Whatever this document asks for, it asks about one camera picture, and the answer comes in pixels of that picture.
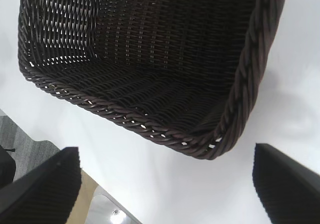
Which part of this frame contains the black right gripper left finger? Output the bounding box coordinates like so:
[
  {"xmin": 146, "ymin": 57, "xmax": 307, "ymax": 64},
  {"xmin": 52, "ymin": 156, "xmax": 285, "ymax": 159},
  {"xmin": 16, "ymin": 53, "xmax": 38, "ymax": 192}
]
[{"xmin": 0, "ymin": 146, "xmax": 84, "ymax": 224}]

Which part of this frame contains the dark brown wicker basket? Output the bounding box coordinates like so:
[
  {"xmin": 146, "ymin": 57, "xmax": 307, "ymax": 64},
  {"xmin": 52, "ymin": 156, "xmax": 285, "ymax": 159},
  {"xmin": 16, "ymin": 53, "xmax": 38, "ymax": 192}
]
[{"xmin": 17, "ymin": 0, "xmax": 291, "ymax": 161}]

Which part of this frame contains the silver metal table frame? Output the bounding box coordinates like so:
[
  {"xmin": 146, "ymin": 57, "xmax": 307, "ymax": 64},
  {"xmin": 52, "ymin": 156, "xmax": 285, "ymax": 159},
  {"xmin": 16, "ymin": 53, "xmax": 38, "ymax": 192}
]
[{"xmin": 84, "ymin": 185, "xmax": 141, "ymax": 224}]

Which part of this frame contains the black object on floor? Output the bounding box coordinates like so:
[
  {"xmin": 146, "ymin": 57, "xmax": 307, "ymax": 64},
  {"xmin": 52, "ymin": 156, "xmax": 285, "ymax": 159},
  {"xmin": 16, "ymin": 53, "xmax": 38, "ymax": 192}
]
[{"xmin": 0, "ymin": 145, "xmax": 17, "ymax": 187}]

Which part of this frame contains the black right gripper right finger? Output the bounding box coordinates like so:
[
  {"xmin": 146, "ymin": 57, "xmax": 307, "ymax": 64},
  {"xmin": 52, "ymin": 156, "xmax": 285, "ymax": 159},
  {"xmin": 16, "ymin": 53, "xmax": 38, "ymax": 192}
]
[{"xmin": 251, "ymin": 143, "xmax": 320, "ymax": 224}]

